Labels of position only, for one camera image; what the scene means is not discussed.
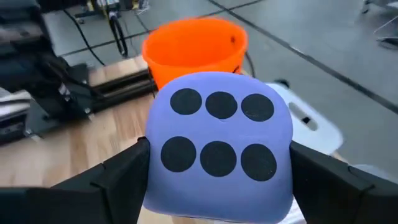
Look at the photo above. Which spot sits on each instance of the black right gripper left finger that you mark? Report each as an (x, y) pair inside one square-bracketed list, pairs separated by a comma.
[(118, 193)]

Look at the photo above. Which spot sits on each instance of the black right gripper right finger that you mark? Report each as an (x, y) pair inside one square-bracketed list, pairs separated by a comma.
[(335, 199)]

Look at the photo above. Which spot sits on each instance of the purple foam die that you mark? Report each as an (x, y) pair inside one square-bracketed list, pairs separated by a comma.
[(217, 193)]

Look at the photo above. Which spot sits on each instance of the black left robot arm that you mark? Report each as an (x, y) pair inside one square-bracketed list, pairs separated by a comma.
[(46, 81)]

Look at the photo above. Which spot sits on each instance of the white plastic bin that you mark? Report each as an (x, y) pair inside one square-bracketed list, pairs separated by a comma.
[(311, 124)]

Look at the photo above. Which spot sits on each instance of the white paper sheets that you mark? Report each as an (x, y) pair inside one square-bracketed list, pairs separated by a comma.
[(12, 102)]

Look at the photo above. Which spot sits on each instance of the orange pumpkin bucket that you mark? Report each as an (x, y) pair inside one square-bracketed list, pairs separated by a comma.
[(192, 46)]

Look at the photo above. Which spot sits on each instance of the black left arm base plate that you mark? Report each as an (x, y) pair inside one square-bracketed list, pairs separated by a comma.
[(46, 121)]

